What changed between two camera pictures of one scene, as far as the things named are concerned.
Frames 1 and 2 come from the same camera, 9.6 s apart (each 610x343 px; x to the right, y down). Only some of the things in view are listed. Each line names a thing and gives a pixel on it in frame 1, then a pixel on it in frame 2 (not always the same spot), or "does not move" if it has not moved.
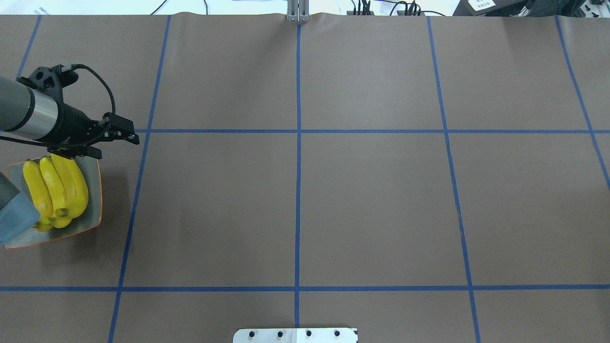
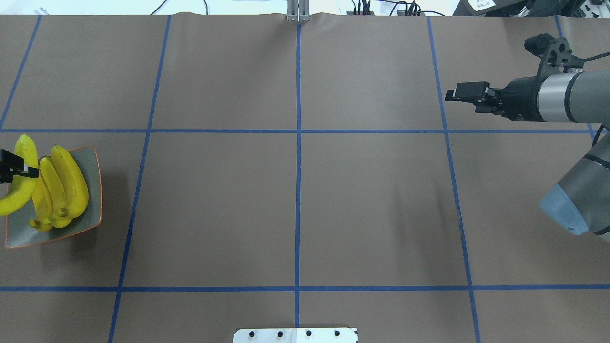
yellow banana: [76, 185] does not move
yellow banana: [35, 183] does not move
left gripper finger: [90, 151] to [12, 164]
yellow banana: [53, 181] does not move
